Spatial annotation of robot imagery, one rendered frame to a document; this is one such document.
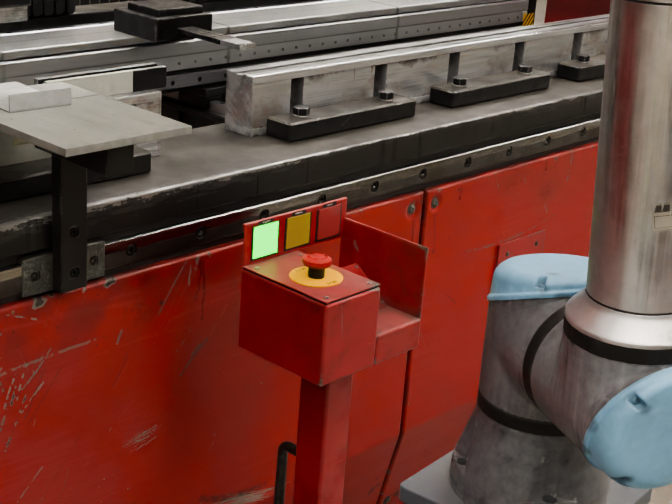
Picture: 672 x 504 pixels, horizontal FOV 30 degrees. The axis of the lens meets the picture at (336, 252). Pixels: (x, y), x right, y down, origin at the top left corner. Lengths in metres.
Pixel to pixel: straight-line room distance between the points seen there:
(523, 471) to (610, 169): 0.33
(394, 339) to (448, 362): 0.61
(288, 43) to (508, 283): 1.29
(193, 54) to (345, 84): 0.28
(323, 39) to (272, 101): 0.46
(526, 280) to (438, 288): 1.12
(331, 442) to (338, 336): 0.22
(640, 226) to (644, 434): 0.16
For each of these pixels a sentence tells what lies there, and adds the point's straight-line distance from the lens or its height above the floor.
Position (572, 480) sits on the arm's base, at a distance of 1.17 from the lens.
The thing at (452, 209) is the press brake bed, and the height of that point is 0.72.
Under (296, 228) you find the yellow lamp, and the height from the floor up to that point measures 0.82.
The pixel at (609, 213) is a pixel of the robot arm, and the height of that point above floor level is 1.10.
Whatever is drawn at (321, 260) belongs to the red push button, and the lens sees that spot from 1.63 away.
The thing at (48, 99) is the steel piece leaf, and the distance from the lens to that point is 1.56.
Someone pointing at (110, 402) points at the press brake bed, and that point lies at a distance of 1.74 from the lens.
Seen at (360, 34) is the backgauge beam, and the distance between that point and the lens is 2.47.
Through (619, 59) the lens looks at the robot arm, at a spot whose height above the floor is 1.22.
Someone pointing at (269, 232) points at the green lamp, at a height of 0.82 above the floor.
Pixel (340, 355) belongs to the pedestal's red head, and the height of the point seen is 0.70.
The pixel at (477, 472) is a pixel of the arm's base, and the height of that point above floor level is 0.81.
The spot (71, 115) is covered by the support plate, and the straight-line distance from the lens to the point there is 1.53.
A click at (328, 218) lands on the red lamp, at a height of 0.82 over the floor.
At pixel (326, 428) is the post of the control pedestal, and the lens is 1.76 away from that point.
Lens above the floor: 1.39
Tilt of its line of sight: 20 degrees down
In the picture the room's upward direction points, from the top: 4 degrees clockwise
